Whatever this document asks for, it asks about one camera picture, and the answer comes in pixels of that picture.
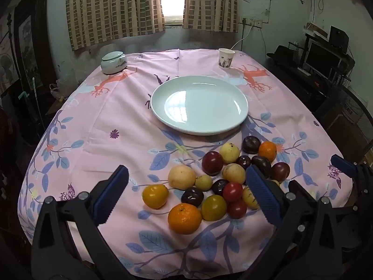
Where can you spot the black mesh chair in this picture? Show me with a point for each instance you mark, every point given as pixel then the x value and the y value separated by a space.
pixel 349 116

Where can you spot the dark red plum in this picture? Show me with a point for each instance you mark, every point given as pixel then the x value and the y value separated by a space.
pixel 280 171

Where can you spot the pink floral tablecloth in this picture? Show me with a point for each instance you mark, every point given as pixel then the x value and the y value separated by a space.
pixel 116 116

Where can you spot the striped brown curtain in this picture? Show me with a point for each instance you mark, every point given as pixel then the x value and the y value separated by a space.
pixel 110 8
pixel 211 3

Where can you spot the white wall power strip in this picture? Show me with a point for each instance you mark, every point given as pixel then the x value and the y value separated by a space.
pixel 252 22

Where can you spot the spotted pale yellow fruit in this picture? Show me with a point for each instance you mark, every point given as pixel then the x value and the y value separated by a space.
pixel 249 198

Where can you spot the black computer desk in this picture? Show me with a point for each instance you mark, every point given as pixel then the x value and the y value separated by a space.
pixel 294 84

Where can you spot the plastic bag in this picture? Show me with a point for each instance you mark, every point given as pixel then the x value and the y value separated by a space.
pixel 56 91

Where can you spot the white round plate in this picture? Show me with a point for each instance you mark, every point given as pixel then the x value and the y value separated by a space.
pixel 199 105

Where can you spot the small orange mandarin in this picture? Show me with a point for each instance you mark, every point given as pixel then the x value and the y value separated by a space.
pixel 267 151

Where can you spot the large pale yellow fruit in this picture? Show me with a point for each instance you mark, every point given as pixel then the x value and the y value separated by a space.
pixel 182 176

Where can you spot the large red plum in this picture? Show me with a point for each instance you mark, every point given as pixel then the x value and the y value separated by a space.
pixel 212 163

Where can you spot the printed paper cup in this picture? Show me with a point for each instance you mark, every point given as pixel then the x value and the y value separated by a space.
pixel 226 58

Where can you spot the black computer monitor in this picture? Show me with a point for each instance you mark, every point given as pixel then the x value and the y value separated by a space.
pixel 320 57

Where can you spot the small dark purple plum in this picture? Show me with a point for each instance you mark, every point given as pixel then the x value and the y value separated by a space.
pixel 243 161

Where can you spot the green yellow tomato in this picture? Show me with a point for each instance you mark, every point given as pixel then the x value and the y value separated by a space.
pixel 214 207

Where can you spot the white lidded ceramic jar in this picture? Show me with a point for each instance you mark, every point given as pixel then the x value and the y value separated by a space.
pixel 113 62

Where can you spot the black hat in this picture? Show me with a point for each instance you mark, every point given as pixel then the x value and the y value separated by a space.
pixel 282 54

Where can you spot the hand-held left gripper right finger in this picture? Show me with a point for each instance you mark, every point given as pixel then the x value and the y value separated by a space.
pixel 262 194

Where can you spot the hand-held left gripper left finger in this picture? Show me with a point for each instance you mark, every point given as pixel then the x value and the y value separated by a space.
pixel 112 192

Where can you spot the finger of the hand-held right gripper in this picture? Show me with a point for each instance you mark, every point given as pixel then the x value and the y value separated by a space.
pixel 341 162

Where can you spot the black speaker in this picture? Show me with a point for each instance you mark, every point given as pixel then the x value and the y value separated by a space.
pixel 339 38

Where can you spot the dark framed picture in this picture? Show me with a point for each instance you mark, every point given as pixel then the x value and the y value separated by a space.
pixel 30 49

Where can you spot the large orange mandarin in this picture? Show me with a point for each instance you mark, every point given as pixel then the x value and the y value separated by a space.
pixel 184 218

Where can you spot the small yellow green fruit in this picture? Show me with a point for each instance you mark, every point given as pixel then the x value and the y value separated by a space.
pixel 203 182

